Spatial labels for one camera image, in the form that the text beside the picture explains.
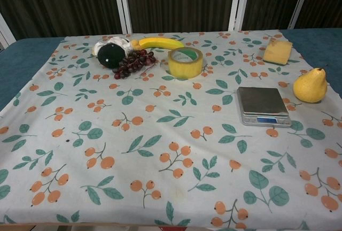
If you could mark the dark purple grape bunch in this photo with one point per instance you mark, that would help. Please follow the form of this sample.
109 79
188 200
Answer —
132 62

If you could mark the fruit print tablecloth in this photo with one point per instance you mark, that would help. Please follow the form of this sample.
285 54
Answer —
149 140

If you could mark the yellow banana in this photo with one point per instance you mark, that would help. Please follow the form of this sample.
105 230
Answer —
160 42

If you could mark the white folding screen frame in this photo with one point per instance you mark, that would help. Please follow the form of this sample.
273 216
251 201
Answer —
236 1

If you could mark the white crumpled cloth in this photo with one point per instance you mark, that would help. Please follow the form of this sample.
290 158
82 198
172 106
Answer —
107 42

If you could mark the dark green ball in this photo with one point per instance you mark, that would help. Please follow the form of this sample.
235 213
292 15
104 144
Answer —
110 55

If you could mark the silver digital kitchen scale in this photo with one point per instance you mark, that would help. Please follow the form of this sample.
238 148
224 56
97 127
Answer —
260 102

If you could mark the yellow sponge block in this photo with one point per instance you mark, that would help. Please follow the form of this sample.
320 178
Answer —
276 52

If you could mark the yellow pear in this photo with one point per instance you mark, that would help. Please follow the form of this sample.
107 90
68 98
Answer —
310 86

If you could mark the yellow tape roll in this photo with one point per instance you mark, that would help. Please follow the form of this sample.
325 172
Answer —
185 65

